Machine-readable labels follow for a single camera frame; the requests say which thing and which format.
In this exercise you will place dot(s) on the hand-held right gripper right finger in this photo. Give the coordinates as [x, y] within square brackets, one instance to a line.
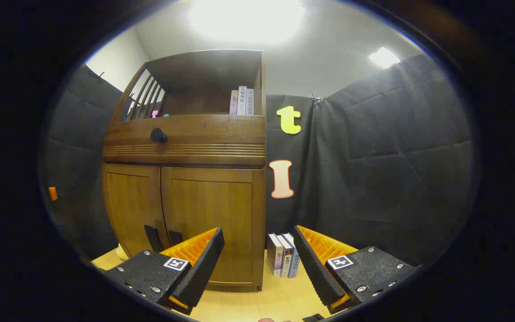
[313, 268]

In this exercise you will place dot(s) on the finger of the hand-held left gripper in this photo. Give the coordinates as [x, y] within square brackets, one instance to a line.
[52, 193]

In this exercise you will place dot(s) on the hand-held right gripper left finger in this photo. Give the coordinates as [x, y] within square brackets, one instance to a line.
[206, 264]

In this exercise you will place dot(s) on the wooden shoe cabinet door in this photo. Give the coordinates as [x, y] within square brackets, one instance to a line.
[213, 205]
[128, 201]

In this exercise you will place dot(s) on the wooden double-door shoe cabinet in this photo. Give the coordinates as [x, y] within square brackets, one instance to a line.
[195, 154]

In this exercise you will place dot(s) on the wooden cabinet drawer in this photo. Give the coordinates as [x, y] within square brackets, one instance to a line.
[213, 129]

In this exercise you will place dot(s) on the white and purple book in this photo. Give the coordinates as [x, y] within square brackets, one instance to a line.
[273, 257]

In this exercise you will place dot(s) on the black backdrop cloth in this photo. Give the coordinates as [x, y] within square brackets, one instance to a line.
[373, 179]

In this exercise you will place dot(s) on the black round drawer knob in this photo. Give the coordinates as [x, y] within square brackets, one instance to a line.
[158, 135]

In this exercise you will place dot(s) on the metal cloth clip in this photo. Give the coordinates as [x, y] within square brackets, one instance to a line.
[100, 75]
[318, 99]

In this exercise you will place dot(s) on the pink book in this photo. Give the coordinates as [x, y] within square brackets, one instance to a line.
[234, 103]

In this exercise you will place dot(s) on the pale grey book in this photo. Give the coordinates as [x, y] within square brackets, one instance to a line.
[250, 102]

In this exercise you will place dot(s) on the small ceiling light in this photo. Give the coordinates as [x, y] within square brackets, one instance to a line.
[383, 57]

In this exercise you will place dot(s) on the large ceiling light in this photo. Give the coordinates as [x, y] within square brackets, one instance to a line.
[246, 18]

